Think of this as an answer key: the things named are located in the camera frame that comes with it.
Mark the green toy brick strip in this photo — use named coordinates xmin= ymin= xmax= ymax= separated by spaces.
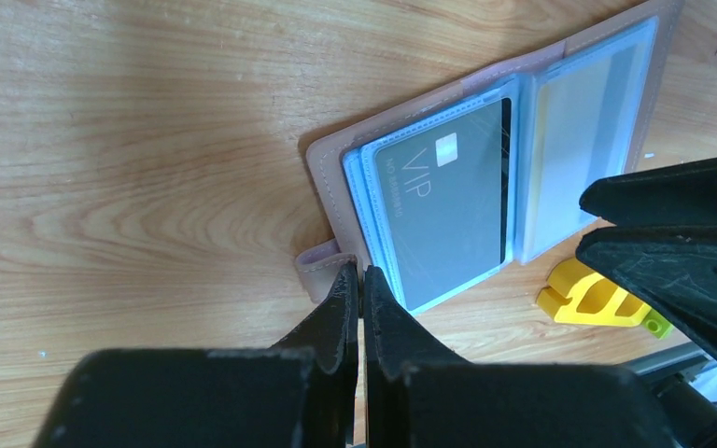
xmin=640 ymin=309 xmax=674 ymax=340

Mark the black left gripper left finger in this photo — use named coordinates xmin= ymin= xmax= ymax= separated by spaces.
xmin=35 ymin=263 xmax=359 ymax=447

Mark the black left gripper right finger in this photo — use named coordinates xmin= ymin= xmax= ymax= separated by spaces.
xmin=363 ymin=266 xmax=673 ymax=447

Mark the pink leather card holder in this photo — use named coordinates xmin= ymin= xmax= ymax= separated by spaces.
xmin=296 ymin=1 xmax=682 ymax=314

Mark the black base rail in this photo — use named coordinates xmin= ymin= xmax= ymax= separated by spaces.
xmin=624 ymin=343 xmax=717 ymax=447

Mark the yellow triangular toy block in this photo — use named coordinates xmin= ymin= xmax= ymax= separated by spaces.
xmin=536 ymin=258 xmax=652 ymax=328

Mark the grey VIP credit card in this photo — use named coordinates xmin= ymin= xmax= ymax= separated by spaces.
xmin=364 ymin=97 xmax=512 ymax=314

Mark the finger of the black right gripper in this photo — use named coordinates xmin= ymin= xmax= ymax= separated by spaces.
xmin=575 ymin=226 xmax=717 ymax=360
xmin=579 ymin=158 xmax=717 ymax=226

